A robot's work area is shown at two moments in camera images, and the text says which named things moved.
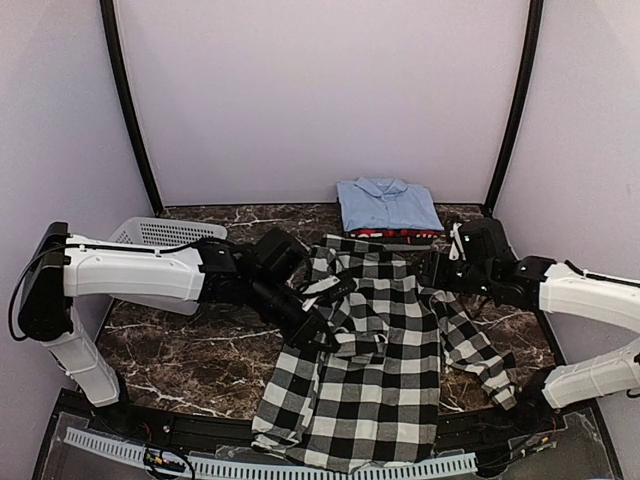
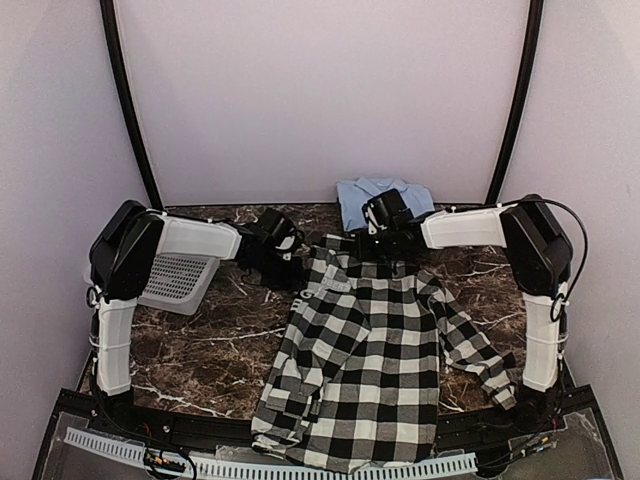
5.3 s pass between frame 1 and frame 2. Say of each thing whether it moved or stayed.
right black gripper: moved
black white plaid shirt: stayed
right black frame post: stayed
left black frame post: stayed
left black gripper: moved
